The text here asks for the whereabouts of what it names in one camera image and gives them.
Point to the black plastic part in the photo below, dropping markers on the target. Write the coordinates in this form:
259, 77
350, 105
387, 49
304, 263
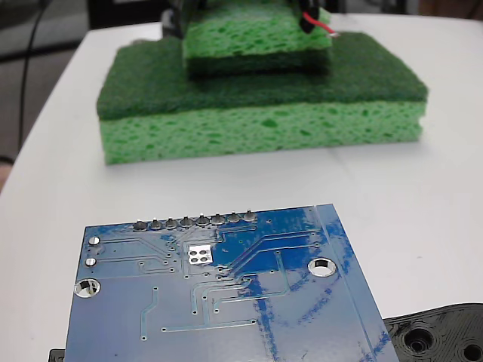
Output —
434, 328

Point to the dark grey device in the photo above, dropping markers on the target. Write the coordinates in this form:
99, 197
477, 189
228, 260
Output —
171, 24

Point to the blue circuit board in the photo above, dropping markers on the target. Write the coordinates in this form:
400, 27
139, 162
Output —
211, 324

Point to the large green scouring sponge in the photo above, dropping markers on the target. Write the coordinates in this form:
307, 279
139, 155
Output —
264, 128

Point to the small green scouring sponge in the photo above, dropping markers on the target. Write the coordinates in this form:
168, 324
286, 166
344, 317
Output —
249, 41

